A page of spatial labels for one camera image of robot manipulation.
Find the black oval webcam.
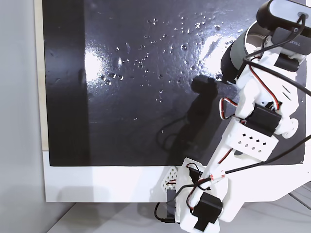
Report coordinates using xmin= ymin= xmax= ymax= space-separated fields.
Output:
xmin=256 ymin=0 xmax=311 ymax=57

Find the black mat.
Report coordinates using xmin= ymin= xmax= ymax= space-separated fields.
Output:
xmin=42 ymin=0 xmax=307 ymax=167

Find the black cable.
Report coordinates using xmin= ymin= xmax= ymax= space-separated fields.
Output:
xmin=154 ymin=11 xmax=311 ymax=224

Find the red white black servo wire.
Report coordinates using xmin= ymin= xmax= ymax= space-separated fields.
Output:
xmin=219 ymin=97 xmax=240 ymax=121

